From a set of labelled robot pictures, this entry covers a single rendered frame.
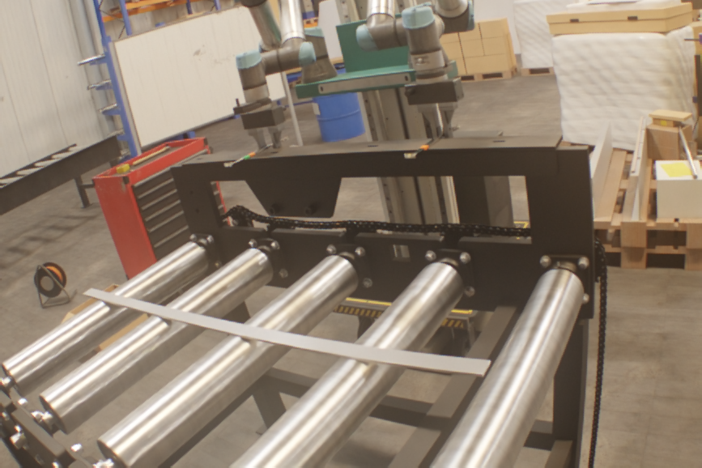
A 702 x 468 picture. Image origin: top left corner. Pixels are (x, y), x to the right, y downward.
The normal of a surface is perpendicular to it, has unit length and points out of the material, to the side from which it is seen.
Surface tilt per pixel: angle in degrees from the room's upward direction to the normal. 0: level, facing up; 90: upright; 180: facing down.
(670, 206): 90
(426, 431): 0
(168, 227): 90
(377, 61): 90
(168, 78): 90
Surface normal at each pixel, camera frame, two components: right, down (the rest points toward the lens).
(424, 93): -0.54, 0.40
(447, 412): -0.22, -0.92
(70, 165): 0.84, 0.00
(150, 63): 0.52, 0.18
